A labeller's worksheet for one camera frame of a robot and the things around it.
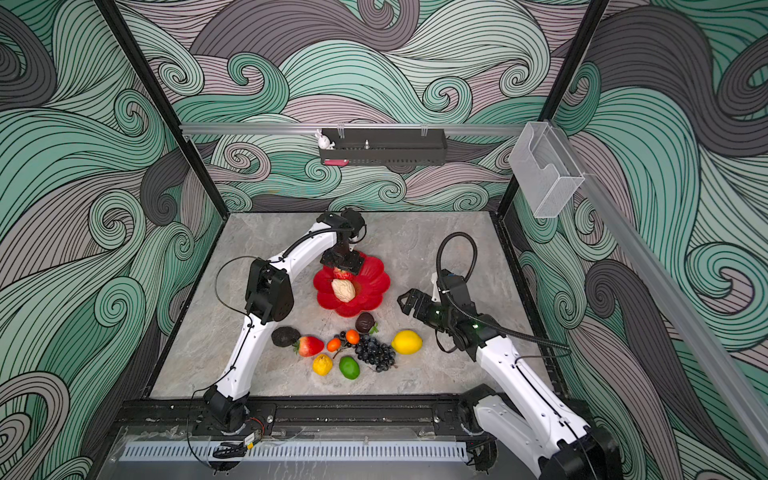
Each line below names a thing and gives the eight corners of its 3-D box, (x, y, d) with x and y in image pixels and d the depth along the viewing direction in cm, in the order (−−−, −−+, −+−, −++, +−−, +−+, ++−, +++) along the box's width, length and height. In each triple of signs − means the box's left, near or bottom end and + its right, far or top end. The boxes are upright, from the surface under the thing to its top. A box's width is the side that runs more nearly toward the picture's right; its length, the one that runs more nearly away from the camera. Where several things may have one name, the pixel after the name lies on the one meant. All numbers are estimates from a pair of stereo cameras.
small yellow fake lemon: (312, 370, 82) (309, 365, 79) (322, 356, 85) (319, 351, 81) (324, 378, 81) (322, 374, 77) (334, 364, 83) (332, 359, 80)
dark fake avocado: (273, 349, 87) (269, 344, 84) (277, 331, 90) (273, 326, 87) (298, 349, 87) (295, 344, 84) (301, 331, 90) (298, 326, 87)
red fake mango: (295, 358, 85) (292, 352, 82) (298, 341, 88) (295, 335, 85) (322, 358, 85) (320, 352, 82) (324, 341, 88) (322, 335, 85)
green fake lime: (336, 367, 82) (335, 364, 80) (348, 355, 84) (347, 352, 82) (351, 383, 79) (351, 380, 77) (363, 371, 82) (362, 367, 79)
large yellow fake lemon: (391, 354, 86) (392, 349, 83) (391, 335, 89) (391, 330, 86) (421, 354, 86) (423, 349, 83) (419, 335, 89) (421, 330, 86)
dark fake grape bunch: (346, 351, 85) (345, 347, 83) (359, 332, 89) (358, 328, 86) (389, 378, 80) (390, 375, 78) (400, 358, 84) (401, 353, 81)
